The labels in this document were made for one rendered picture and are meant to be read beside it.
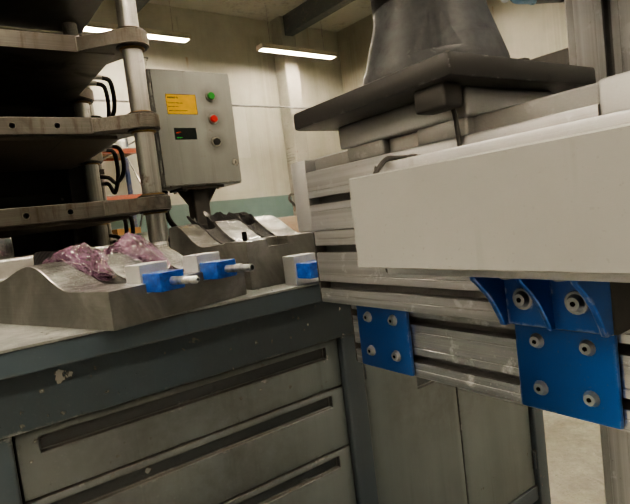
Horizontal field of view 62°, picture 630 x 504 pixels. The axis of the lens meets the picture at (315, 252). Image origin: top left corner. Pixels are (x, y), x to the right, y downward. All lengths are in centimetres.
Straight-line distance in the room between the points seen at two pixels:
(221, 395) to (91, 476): 23
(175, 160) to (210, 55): 727
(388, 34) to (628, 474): 58
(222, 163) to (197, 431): 118
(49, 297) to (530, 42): 776
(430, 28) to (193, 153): 144
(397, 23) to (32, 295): 69
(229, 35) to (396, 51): 889
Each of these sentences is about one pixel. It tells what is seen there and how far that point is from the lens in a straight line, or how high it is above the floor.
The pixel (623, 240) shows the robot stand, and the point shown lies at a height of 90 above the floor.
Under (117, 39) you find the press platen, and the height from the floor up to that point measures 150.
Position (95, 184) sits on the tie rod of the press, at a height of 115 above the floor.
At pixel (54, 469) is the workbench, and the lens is 91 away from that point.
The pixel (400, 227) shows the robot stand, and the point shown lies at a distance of 37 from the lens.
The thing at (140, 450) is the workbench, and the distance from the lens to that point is 93.
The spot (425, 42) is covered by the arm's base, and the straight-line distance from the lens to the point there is 54.
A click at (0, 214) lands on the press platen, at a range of 167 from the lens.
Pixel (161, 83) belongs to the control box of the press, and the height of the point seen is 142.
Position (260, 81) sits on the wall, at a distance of 946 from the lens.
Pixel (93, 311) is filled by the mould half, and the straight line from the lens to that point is 80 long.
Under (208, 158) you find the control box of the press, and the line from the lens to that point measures 192.
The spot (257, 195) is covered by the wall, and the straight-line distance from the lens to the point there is 899.
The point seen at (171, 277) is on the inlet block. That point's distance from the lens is 78.
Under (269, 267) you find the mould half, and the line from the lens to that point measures 99.
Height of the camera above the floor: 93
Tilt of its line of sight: 4 degrees down
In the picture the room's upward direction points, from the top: 7 degrees counter-clockwise
